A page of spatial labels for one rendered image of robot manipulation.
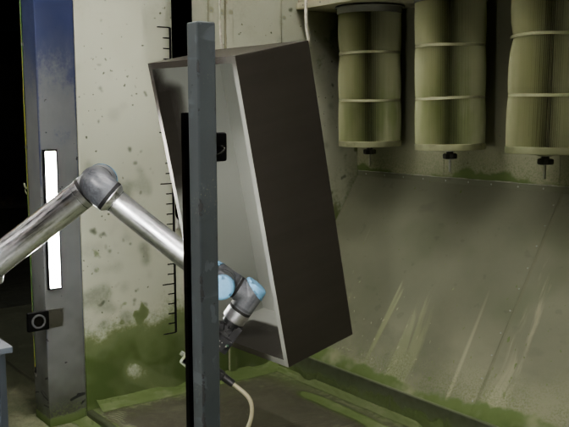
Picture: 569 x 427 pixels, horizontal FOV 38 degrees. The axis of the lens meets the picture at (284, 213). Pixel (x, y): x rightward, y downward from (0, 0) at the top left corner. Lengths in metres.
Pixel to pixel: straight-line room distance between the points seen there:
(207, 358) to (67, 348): 2.04
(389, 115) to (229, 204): 1.06
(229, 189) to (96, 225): 0.67
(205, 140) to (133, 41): 2.13
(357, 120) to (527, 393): 1.62
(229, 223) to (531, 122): 1.35
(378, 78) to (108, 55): 1.34
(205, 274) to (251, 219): 1.79
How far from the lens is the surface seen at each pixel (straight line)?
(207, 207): 1.93
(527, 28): 3.53
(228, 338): 3.11
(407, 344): 3.98
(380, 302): 4.21
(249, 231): 3.77
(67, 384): 4.04
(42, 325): 3.89
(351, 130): 4.30
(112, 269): 4.00
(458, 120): 3.87
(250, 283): 3.04
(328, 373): 4.27
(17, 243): 3.11
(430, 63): 3.88
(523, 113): 3.51
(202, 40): 1.92
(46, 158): 3.80
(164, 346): 4.22
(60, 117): 3.85
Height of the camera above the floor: 1.44
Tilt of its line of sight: 7 degrees down
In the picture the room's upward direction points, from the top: straight up
